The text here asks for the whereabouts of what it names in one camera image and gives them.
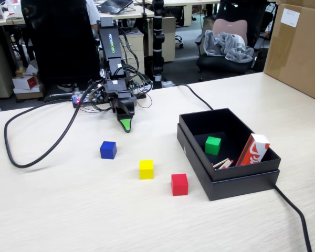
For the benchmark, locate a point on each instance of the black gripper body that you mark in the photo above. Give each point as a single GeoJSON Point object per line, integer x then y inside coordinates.
{"type": "Point", "coordinates": [116, 86]}

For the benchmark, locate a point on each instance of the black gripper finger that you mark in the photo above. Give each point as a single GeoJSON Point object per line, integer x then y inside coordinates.
{"type": "Point", "coordinates": [126, 124]}
{"type": "Point", "coordinates": [126, 106]}

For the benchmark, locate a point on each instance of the green cube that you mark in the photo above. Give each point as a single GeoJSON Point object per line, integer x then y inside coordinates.
{"type": "Point", "coordinates": [212, 145]}

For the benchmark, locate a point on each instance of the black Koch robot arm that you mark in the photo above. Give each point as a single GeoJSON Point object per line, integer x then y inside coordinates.
{"type": "Point", "coordinates": [109, 39]}

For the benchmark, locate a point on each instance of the blue cube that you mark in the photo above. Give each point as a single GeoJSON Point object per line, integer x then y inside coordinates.
{"type": "Point", "coordinates": [108, 150]}

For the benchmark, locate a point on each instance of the yellow cube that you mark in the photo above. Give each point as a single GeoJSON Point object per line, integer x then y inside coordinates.
{"type": "Point", "coordinates": [146, 170]}

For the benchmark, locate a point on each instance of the red cube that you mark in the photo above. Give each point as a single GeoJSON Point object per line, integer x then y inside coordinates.
{"type": "Point", "coordinates": [179, 185]}

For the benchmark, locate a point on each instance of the controller board red LED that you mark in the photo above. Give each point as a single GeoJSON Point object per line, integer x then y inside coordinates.
{"type": "Point", "coordinates": [80, 99]}

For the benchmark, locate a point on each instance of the beige drawer cabinet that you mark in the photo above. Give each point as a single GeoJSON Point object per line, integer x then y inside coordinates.
{"type": "Point", "coordinates": [134, 50]}

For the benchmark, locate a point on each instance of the white sneaker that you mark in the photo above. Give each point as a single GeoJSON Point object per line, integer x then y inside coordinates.
{"type": "Point", "coordinates": [65, 87]}

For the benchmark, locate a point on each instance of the black pole white bands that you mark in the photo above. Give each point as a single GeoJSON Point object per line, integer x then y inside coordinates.
{"type": "Point", "coordinates": [158, 52]}

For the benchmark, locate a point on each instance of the tall beige cabinet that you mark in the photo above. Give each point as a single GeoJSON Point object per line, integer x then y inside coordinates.
{"type": "Point", "coordinates": [168, 39]}

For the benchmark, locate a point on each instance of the black laptop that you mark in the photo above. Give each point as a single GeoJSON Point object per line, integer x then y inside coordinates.
{"type": "Point", "coordinates": [115, 5]}

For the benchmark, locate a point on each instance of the black cardboard box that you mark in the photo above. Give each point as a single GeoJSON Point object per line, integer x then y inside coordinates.
{"type": "Point", "coordinates": [215, 123]}

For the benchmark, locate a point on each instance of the white red carton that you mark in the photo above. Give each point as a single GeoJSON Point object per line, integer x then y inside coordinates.
{"type": "Point", "coordinates": [26, 82]}

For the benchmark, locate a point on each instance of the wooden match red head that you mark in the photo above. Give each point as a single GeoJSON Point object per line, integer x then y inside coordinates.
{"type": "Point", "coordinates": [225, 164]}
{"type": "Point", "coordinates": [220, 162]}
{"type": "Point", "coordinates": [228, 165]}

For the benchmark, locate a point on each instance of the grey blanket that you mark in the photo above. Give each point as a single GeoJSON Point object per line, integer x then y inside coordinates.
{"type": "Point", "coordinates": [229, 47]}

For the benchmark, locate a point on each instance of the pink office chair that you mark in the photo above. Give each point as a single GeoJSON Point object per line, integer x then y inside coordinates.
{"type": "Point", "coordinates": [229, 26]}

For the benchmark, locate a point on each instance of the black open box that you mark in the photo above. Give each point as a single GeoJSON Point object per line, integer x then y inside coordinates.
{"type": "Point", "coordinates": [239, 187]}

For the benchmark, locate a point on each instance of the red white matchbox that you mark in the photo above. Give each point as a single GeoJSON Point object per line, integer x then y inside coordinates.
{"type": "Point", "coordinates": [253, 151]}

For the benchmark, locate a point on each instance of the beige office desk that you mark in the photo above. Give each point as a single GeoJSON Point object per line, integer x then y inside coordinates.
{"type": "Point", "coordinates": [5, 19]}

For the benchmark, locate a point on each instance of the large brown cardboard box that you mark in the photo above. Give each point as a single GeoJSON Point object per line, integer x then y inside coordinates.
{"type": "Point", "coordinates": [296, 60]}

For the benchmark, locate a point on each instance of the white shipping label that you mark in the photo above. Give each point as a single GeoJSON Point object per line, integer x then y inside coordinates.
{"type": "Point", "coordinates": [290, 17]}

